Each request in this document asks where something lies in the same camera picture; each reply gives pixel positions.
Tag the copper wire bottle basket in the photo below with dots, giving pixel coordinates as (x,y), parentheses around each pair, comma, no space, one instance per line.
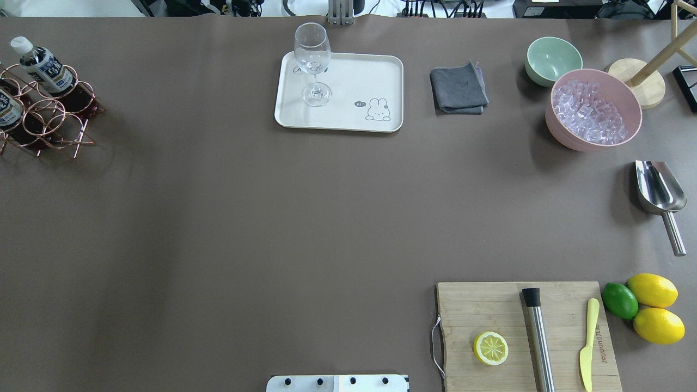
(61,130)

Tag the tea bottle white cap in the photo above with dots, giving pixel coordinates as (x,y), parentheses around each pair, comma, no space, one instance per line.
(39,63)

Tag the tea bottle in basket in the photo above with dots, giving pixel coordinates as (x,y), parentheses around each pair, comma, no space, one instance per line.
(12,109)

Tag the cream rabbit tray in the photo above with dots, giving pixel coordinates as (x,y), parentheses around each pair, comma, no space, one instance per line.
(367,94)

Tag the clear wine glass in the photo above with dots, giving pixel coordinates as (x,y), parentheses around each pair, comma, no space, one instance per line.
(312,53)

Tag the grey folded cloth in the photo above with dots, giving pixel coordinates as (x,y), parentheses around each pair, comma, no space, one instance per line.
(460,90)

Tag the bamboo cutting board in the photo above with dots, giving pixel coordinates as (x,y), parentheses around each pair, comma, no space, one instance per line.
(469,308)

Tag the lemon half slice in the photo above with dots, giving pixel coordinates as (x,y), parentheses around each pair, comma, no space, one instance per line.
(491,348)

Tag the green bowl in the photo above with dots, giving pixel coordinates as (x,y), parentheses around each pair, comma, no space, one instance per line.
(548,58)

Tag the steel muddler black tip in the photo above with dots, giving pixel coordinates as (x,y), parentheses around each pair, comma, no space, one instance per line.
(533,304)

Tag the pink bowl of ice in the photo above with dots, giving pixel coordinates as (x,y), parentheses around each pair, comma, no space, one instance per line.
(591,110)

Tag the yellow plastic knife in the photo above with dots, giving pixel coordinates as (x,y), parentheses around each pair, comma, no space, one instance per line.
(586,353)

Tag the green lime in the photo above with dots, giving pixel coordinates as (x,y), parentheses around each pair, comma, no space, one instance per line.
(620,301)

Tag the steel ice scoop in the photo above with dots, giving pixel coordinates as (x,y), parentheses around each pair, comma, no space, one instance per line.
(661,194)

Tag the upper whole lemon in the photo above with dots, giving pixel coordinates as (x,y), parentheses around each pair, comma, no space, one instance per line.
(653,290)

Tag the whole lemon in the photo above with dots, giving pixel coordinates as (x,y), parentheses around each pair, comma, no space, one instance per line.
(659,326)
(653,290)

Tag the wooden stand with round base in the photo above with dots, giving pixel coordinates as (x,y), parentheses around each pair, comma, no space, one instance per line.
(643,78)

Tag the lower whole lemon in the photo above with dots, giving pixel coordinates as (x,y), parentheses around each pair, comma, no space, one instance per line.
(659,326)

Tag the grey metal bracket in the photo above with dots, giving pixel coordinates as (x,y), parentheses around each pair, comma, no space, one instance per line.
(341,12)

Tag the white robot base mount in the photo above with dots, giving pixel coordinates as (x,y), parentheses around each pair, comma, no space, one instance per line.
(356,382)

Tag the black frame at right edge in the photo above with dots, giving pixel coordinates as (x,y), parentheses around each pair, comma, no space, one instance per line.
(688,90)

